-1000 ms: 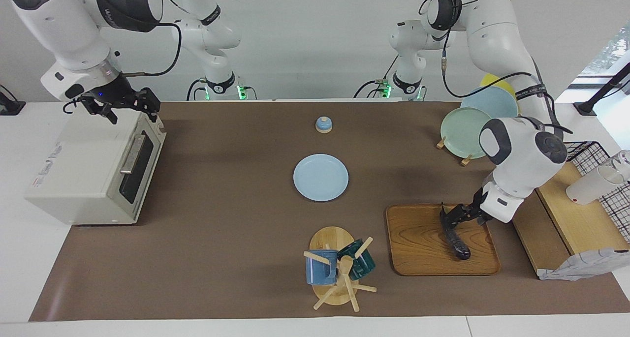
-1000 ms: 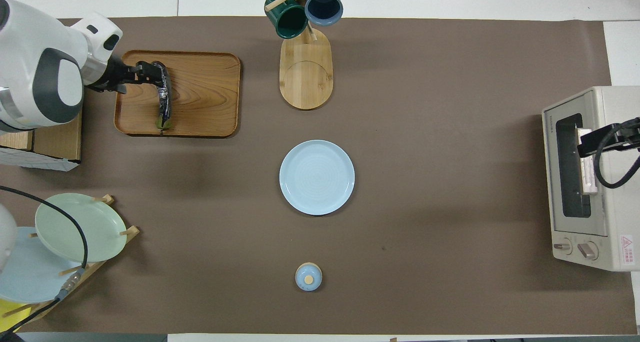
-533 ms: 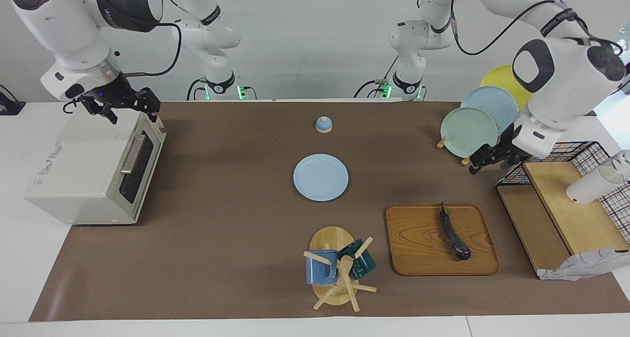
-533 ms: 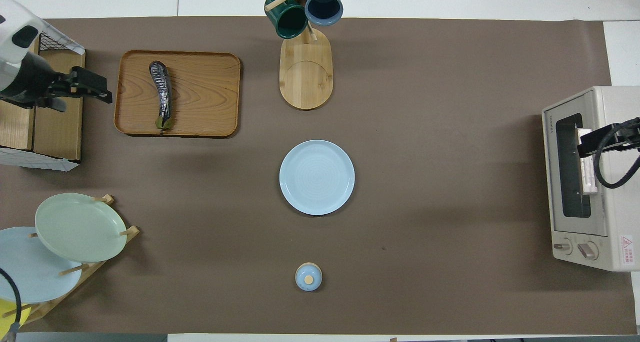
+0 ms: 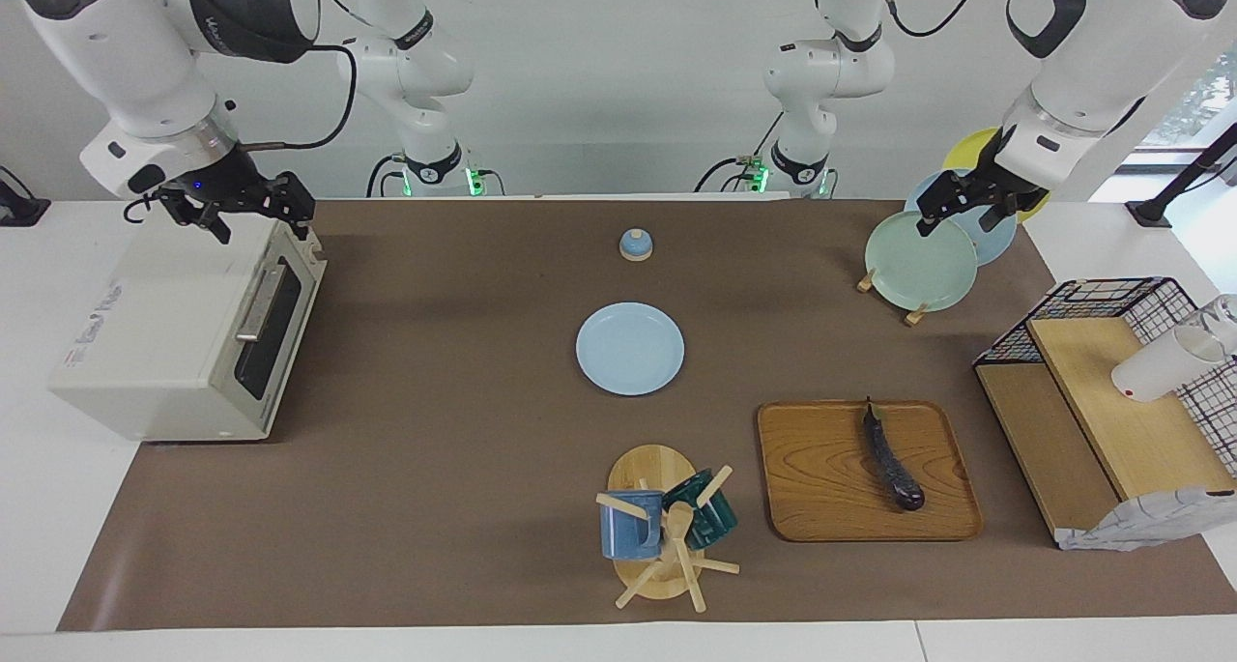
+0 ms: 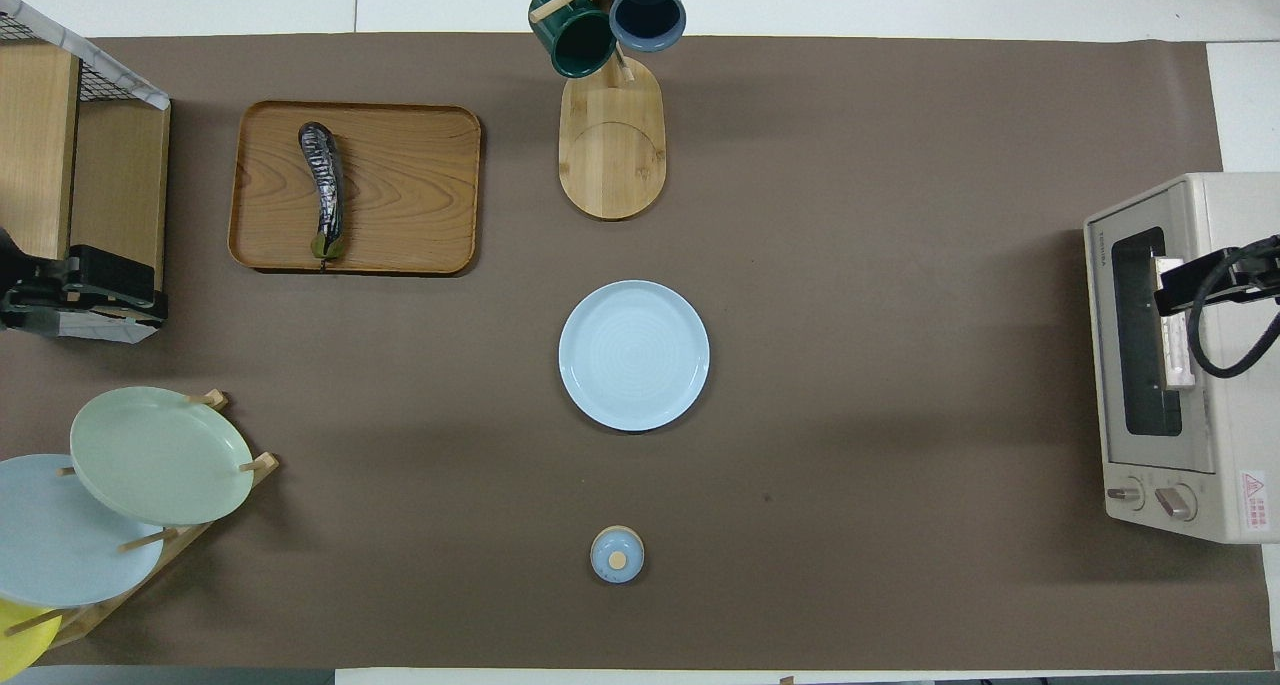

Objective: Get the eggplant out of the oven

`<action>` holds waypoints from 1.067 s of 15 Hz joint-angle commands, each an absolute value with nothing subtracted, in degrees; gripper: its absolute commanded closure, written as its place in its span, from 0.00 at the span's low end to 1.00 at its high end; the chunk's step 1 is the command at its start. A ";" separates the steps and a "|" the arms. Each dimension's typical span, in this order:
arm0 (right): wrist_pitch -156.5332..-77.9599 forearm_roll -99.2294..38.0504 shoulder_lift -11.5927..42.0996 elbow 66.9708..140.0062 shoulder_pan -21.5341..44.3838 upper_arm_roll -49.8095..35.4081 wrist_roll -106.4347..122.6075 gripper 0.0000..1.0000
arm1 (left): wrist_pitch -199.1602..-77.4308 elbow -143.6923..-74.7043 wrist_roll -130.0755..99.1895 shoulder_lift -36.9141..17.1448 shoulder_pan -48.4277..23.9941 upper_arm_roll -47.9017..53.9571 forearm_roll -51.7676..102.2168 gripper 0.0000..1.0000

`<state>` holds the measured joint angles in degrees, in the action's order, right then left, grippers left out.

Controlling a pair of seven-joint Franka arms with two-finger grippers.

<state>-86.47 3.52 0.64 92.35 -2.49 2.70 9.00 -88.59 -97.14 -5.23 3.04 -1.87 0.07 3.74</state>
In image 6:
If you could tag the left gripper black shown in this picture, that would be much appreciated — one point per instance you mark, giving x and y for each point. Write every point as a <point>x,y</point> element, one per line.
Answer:
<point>115,277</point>

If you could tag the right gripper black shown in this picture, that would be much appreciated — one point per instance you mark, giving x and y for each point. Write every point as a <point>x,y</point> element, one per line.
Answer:
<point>1225,270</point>

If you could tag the white toaster oven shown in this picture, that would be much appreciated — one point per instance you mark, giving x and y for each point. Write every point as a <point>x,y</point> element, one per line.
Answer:
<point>1230,415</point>

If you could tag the dark purple eggplant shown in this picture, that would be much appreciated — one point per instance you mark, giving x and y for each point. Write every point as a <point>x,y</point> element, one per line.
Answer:
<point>328,190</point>

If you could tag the light blue ridged plate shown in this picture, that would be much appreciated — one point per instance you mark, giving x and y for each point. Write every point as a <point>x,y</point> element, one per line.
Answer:
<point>634,355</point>

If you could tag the wooden stepped shelf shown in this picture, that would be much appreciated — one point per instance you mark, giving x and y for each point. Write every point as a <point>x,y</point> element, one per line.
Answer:
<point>120,185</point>

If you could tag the pale green plate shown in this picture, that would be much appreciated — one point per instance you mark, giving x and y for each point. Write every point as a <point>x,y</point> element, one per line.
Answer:
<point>160,455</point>

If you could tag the marble pattern sheet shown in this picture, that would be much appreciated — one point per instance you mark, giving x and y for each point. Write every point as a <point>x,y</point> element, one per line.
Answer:
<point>130,87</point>

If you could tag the light blue racked plate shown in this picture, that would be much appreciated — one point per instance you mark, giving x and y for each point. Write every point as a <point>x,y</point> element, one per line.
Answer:
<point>50,545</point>

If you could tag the wooden plate rack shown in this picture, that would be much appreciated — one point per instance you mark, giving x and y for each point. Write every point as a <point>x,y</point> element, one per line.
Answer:
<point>185,548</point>

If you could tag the wooden serving tray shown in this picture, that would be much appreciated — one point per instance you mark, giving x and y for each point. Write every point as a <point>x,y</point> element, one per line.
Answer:
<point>410,185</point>

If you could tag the yellow plate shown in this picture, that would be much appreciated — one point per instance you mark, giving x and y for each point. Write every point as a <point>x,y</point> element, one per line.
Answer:
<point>20,640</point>

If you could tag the brown table mat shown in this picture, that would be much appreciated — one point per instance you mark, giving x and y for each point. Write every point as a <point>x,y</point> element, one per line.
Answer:
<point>800,485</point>

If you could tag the wooden mug tree stand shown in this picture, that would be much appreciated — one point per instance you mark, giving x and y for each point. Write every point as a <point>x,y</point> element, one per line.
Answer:
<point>610,155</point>

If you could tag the dark green mug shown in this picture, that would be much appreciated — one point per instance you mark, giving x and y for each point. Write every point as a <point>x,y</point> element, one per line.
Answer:
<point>575,40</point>

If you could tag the small blue lidded jar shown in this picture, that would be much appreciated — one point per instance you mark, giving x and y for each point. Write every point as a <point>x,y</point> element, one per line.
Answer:
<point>617,555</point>

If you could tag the blue mug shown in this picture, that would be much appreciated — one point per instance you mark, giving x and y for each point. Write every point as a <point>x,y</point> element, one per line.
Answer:
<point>648,15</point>

